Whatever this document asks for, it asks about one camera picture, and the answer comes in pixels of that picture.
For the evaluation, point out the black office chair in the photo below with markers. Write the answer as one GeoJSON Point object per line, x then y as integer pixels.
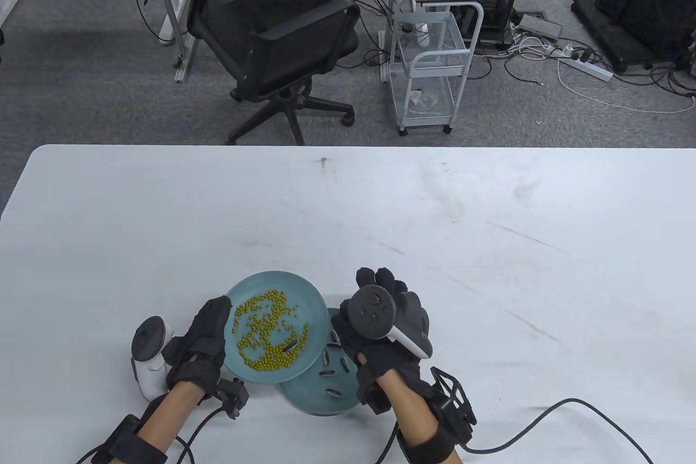
{"type": "Point", "coordinates": [283, 39]}

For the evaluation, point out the grey white hand controller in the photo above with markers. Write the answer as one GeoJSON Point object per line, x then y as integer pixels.
{"type": "Point", "coordinates": [372, 311]}
{"type": "Point", "coordinates": [148, 374]}

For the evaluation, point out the person's right forearm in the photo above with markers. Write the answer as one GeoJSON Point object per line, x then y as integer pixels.
{"type": "Point", "coordinates": [410, 412]}

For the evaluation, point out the person's left hand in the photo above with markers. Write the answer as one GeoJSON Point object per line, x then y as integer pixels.
{"type": "Point", "coordinates": [204, 344]}

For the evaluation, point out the crumpled white paper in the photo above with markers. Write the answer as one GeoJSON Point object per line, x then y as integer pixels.
{"type": "Point", "coordinates": [417, 98]}

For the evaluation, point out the black caged forearm device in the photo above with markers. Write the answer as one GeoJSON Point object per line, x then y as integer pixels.
{"type": "Point", "coordinates": [454, 409]}

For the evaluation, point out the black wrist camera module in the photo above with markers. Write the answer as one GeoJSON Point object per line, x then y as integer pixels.
{"type": "Point", "coordinates": [234, 396]}
{"type": "Point", "coordinates": [376, 401]}

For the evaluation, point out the aluminium profile bar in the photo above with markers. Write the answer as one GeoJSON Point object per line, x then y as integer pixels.
{"type": "Point", "coordinates": [185, 64]}

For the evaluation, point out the teal round plate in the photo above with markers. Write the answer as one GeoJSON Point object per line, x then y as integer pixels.
{"type": "Point", "coordinates": [277, 280]}
{"type": "Point", "coordinates": [310, 396]}

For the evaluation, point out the white desk foot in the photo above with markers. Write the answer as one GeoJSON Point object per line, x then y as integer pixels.
{"type": "Point", "coordinates": [11, 1]}

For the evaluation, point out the white power strip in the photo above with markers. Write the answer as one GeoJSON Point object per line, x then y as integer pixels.
{"type": "Point", "coordinates": [590, 68]}

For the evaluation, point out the black elastic forearm band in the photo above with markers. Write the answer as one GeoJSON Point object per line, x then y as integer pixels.
{"type": "Point", "coordinates": [429, 450]}

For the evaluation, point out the person's left forearm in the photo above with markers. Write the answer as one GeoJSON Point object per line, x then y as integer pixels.
{"type": "Point", "coordinates": [171, 409]}

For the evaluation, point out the pile of green mung beans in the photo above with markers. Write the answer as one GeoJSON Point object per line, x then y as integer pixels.
{"type": "Point", "coordinates": [261, 360]}

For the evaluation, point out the person's right hand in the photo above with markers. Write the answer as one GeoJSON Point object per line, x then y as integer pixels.
{"type": "Point", "coordinates": [389, 366]}

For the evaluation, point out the grey power adapter box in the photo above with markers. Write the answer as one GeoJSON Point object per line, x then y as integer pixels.
{"type": "Point", "coordinates": [541, 25]}

